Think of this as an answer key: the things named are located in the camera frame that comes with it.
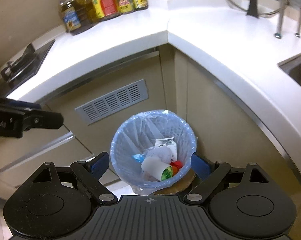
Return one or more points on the black gas stove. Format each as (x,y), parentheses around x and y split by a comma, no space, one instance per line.
(17,72)

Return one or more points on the white roll with green wrapper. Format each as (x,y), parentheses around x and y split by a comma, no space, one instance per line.
(157,168)

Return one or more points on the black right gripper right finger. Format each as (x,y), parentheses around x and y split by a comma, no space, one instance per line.
(212,177)

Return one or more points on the checkered lid sauce jar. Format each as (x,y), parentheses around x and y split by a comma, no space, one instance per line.
(140,4)

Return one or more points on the yellow bean sauce jar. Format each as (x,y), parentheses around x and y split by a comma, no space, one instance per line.
(125,6)

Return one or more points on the silver cabinet vent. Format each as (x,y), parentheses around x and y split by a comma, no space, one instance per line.
(113,102)

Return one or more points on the stainless steel sink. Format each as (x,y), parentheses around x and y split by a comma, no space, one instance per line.
(292,67)

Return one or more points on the beige cabinet drawer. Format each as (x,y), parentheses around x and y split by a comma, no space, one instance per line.
(21,157)

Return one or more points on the blue lined trash bin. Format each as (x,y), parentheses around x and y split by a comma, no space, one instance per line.
(137,135)

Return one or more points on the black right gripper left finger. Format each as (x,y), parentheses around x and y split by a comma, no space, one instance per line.
(90,172)

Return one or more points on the dark soy sauce bottle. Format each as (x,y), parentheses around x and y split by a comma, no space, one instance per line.
(74,16)

